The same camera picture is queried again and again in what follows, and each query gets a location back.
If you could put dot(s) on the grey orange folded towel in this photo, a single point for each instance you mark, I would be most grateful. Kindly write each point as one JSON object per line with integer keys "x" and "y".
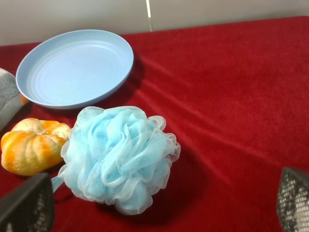
{"x": 11, "y": 100}

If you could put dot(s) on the orange pumpkin-shaped bread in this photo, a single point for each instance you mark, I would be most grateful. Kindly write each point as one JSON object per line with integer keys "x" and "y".
{"x": 33, "y": 146}

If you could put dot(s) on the light blue plastic plate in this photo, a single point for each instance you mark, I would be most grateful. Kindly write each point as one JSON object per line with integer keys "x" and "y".
{"x": 75, "y": 69}

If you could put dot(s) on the light blue bath loofah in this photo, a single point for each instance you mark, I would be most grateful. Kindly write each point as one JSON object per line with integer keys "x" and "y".
{"x": 117, "y": 156}

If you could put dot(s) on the red tablecloth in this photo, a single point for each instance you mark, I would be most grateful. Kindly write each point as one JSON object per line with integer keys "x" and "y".
{"x": 237, "y": 98}

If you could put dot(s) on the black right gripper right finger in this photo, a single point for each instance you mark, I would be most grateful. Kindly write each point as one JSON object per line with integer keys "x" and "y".
{"x": 293, "y": 200}

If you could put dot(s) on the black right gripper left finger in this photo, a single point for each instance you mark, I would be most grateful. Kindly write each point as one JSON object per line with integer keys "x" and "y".
{"x": 30, "y": 207}

